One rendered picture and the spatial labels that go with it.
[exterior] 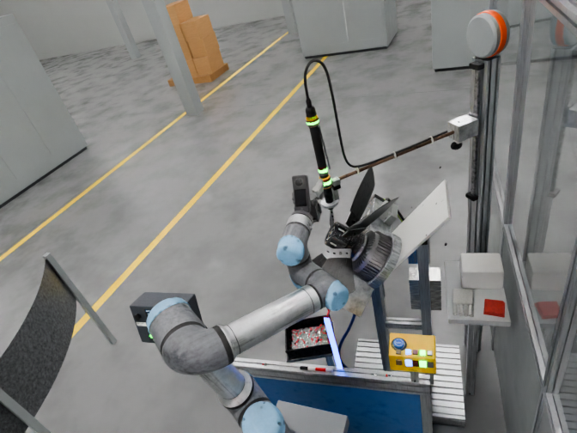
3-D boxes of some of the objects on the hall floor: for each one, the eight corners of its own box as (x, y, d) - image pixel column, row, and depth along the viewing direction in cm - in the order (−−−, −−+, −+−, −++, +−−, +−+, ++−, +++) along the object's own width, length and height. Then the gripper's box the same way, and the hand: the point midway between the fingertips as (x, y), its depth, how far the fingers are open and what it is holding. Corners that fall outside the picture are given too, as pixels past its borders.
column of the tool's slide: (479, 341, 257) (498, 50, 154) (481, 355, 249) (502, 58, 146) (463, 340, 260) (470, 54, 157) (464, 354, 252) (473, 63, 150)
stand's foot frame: (458, 353, 253) (458, 345, 249) (464, 427, 219) (465, 419, 214) (359, 345, 274) (357, 338, 270) (350, 412, 240) (349, 405, 235)
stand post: (394, 374, 252) (379, 269, 200) (393, 387, 246) (378, 283, 194) (386, 373, 254) (370, 269, 202) (385, 387, 247) (368, 283, 195)
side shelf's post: (472, 388, 234) (478, 289, 187) (473, 395, 231) (479, 296, 184) (465, 387, 236) (469, 289, 188) (465, 394, 233) (470, 295, 185)
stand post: (434, 377, 245) (427, 231, 179) (434, 392, 238) (428, 244, 172) (426, 377, 246) (416, 231, 181) (426, 391, 239) (416, 245, 174)
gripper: (286, 234, 127) (301, 196, 143) (322, 234, 123) (333, 194, 139) (279, 213, 122) (295, 175, 138) (317, 211, 119) (329, 173, 134)
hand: (312, 179), depth 136 cm, fingers open, 4 cm apart
